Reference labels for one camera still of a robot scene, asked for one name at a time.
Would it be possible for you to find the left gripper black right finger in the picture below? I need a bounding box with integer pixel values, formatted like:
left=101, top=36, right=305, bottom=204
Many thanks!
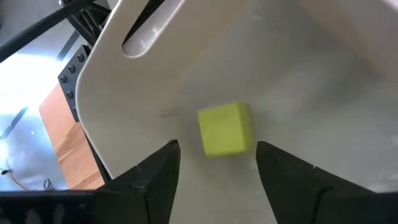
left=256, top=141, right=376, bottom=224

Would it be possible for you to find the green foam cube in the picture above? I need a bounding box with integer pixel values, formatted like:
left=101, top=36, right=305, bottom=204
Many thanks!
left=197, top=101, right=254, bottom=159

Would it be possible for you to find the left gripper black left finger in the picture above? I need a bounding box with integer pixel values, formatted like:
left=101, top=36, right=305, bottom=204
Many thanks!
left=93, top=139, right=182, bottom=224

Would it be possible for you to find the white plastic bin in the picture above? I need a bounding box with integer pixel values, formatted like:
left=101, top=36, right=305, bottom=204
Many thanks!
left=75, top=0, right=398, bottom=224

